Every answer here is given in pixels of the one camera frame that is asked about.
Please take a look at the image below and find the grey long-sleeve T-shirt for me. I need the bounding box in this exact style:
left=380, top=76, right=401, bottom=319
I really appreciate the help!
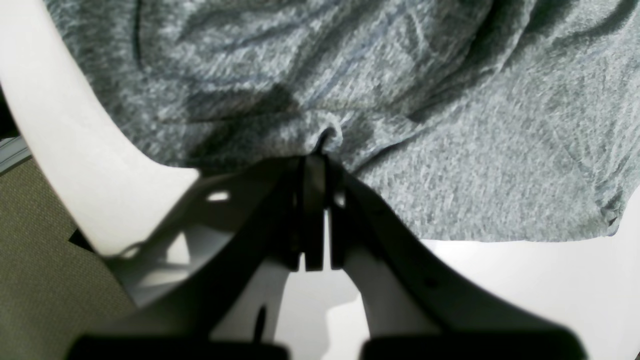
left=45, top=0, right=640, bottom=242

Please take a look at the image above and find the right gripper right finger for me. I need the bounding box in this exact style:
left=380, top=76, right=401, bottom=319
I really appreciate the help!
left=325, top=159, right=586, bottom=360

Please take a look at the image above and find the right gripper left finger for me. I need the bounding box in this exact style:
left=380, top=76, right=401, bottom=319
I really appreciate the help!
left=67, top=156, right=326, bottom=360

